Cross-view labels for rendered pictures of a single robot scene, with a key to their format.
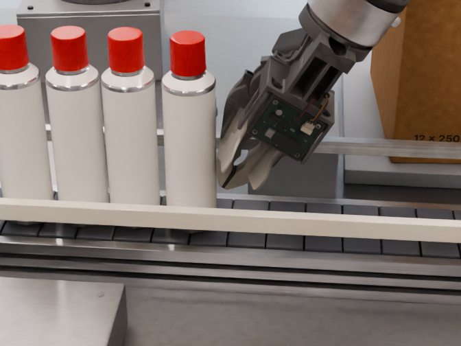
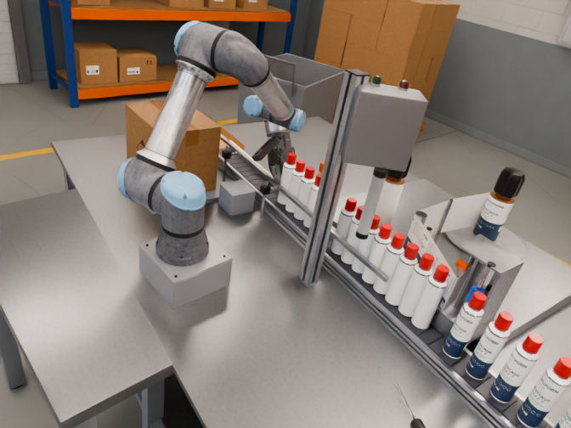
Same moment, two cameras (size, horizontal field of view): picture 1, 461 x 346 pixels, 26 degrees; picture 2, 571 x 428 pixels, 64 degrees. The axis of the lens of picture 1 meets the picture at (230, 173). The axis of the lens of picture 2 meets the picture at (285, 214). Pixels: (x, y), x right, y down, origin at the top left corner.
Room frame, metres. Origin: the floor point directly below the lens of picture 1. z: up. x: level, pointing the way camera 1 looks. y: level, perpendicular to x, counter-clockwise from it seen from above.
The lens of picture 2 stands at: (1.92, 1.13, 1.77)
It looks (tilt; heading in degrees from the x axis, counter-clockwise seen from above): 32 degrees down; 225
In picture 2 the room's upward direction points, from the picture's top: 11 degrees clockwise
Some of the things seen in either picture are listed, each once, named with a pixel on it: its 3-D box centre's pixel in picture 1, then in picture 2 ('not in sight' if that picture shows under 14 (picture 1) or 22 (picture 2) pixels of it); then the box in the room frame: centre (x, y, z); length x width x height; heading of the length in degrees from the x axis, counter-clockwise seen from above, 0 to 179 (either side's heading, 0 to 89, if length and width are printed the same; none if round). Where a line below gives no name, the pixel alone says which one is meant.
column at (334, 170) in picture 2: not in sight; (329, 190); (1.03, 0.40, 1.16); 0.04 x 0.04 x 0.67; 85
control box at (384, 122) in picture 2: not in sight; (380, 126); (0.97, 0.46, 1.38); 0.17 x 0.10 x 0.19; 140
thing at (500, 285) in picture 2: not in sight; (470, 290); (0.82, 0.79, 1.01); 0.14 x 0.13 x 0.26; 85
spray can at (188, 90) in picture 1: (189, 132); (287, 178); (0.85, 0.04, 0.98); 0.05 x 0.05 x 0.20
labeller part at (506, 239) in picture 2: not in sight; (483, 238); (0.30, 0.59, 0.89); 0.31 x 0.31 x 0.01
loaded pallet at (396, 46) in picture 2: not in sight; (376, 62); (-2.24, -2.08, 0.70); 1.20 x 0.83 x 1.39; 98
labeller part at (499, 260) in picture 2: not in sight; (489, 253); (0.82, 0.80, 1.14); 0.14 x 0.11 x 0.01; 85
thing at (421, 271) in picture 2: not in sight; (416, 285); (0.91, 0.68, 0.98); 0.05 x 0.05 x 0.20
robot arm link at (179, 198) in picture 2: not in sight; (181, 200); (1.37, 0.18, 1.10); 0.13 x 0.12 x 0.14; 109
